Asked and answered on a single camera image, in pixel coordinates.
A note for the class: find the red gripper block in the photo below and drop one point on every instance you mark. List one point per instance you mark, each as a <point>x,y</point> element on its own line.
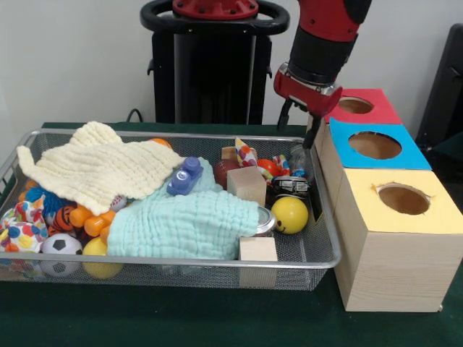
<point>307,97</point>

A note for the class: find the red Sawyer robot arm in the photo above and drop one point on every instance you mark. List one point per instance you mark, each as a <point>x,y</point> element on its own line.
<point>322,43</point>

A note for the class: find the wooden box with three holes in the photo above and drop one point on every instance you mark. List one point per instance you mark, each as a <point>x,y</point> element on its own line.
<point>394,253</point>

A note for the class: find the clear mesh bin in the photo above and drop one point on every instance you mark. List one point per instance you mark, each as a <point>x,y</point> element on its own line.
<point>43,141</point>

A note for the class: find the red ball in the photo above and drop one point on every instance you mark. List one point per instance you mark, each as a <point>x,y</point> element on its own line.
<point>268,167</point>

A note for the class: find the black soda can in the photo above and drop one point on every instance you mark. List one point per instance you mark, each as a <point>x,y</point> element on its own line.
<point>291,185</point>

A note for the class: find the large wooden cube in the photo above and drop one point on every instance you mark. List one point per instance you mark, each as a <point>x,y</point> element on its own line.
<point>247,185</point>

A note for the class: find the yellow smiley ball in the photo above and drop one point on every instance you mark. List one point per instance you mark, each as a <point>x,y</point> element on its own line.
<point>289,215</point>

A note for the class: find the small wooden cube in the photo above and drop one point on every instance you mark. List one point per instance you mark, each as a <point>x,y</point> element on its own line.
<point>258,249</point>

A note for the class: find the blue toy car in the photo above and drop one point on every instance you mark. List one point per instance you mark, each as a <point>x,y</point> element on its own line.
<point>184,179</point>

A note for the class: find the black chair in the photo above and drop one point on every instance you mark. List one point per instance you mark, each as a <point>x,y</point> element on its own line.
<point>445,87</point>

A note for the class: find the mint green muslin cloth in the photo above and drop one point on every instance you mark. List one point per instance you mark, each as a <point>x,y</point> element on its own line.
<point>188,224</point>

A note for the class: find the pale yellow muslin cloth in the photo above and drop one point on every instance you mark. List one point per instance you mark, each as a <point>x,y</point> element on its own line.
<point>101,170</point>

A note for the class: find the black and white soccer ball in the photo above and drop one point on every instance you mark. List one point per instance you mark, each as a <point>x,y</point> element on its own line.
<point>61,246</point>

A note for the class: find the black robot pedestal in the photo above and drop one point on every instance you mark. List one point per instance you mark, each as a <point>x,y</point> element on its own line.
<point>210,72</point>

